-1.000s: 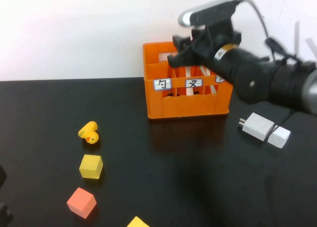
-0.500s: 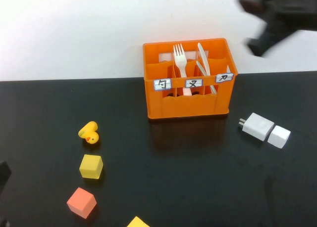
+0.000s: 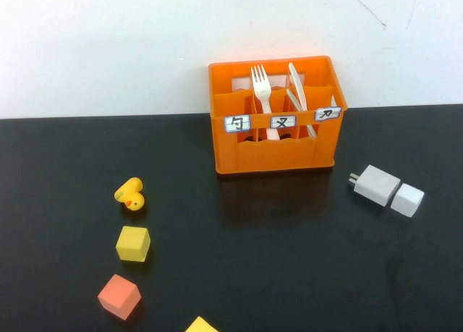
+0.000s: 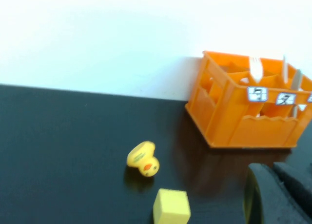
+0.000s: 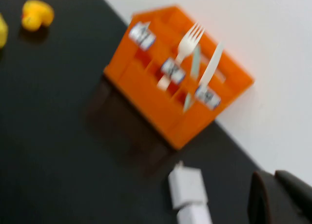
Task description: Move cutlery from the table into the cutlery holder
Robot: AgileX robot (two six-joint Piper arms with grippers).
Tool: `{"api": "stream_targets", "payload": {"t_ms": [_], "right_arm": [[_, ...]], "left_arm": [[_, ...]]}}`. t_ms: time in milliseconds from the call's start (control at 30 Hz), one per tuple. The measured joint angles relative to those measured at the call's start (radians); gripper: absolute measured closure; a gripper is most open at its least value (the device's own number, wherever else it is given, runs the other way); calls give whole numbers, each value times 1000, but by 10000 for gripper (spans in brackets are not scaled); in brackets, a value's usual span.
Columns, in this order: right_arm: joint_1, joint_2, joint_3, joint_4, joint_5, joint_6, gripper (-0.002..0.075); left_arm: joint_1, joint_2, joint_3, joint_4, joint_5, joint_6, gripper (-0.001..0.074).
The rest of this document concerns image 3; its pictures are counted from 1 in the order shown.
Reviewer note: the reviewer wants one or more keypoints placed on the white plastic fork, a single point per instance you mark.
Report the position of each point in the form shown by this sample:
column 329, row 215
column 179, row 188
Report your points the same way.
column 261, row 89

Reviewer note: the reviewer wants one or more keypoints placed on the pale green plastic knife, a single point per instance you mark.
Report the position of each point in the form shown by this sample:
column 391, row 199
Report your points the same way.
column 293, row 101

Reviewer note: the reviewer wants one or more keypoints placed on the white plastic knife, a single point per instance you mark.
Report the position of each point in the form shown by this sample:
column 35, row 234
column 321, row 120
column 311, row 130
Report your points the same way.
column 298, row 89

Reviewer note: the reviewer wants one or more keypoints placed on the orange plastic cutlery crate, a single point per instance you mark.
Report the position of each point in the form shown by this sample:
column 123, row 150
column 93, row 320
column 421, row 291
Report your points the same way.
column 275, row 155

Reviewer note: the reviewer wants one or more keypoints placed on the paper label spoon character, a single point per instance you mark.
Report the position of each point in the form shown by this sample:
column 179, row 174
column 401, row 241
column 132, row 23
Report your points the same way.
column 237, row 123

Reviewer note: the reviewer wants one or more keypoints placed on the paper label fork character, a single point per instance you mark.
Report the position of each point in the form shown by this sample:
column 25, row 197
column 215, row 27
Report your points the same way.
column 283, row 122

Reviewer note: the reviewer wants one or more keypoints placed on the paper label knife character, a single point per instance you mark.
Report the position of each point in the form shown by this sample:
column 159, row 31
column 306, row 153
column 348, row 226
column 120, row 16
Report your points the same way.
column 327, row 114

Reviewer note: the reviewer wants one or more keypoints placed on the yellow rubber duck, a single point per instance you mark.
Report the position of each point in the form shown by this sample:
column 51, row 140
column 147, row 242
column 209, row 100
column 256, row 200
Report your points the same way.
column 132, row 194

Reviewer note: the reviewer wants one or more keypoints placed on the yellow foam cube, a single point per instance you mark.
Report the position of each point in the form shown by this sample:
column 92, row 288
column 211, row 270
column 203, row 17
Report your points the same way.
column 200, row 326
column 132, row 243

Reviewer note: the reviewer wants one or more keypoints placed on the white plug charger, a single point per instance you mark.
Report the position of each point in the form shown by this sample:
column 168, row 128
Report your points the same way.
column 378, row 185

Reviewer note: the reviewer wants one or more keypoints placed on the salmon orange foam cube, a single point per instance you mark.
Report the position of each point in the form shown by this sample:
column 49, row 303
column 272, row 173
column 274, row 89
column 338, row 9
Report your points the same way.
column 119, row 296

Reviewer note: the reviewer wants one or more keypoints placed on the white foam cube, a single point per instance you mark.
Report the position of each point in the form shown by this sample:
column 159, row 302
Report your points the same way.
column 407, row 200

